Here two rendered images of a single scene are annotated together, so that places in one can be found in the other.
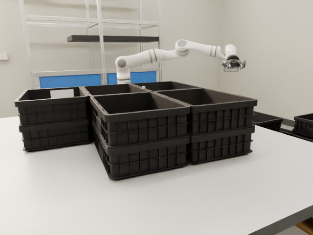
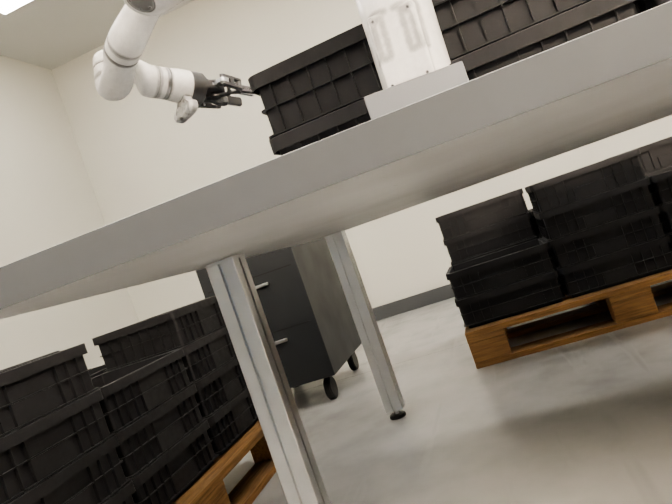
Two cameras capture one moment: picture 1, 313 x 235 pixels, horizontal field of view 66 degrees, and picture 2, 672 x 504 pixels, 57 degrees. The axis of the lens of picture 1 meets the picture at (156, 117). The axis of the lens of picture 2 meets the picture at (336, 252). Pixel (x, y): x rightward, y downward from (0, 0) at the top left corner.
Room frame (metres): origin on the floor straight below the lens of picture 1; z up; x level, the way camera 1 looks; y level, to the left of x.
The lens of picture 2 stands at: (2.43, 0.61, 0.61)
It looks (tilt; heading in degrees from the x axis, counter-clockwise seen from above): 0 degrees down; 221
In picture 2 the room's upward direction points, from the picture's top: 19 degrees counter-clockwise
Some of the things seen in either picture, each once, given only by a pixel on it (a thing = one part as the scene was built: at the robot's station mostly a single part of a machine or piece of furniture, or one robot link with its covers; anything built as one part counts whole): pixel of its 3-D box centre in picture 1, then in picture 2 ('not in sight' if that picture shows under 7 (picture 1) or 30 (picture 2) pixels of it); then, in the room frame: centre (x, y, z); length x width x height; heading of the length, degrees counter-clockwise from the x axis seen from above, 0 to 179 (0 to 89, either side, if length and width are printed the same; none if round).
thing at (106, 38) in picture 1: (115, 39); not in sight; (3.51, 0.55, 1.32); 1.20 x 0.45 x 0.06; 116
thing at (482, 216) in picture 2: not in sight; (493, 248); (-0.21, -0.74, 0.37); 0.40 x 0.30 x 0.45; 117
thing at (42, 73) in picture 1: (103, 71); not in sight; (3.22, 0.69, 0.91); 1.70 x 0.10 x 0.05; 116
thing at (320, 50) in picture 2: (163, 87); (358, 69); (1.44, -0.04, 0.92); 0.40 x 0.30 x 0.02; 21
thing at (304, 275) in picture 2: not in sight; (282, 303); (0.43, -1.54, 0.45); 0.62 x 0.45 x 0.90; 26
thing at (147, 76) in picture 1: (133, 92); not in sight; (3.37, 0.31, 0.60); 0.72 x 0.03 x 0.56; 116
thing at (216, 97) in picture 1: (199, 109); not in sight; (1.06, -0.19, 0.87); 0.40 x 0.30 x 0.11; 21
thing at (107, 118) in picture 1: (133, 103); not in sight; (0.95, 0.09, 0.92); 0.40 x 0.30 x 0.02; 21
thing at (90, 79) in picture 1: (73, 98); not in sight; (3.01, 1.03, 0.60); 0.72 x 0.03 x 0.56; 116
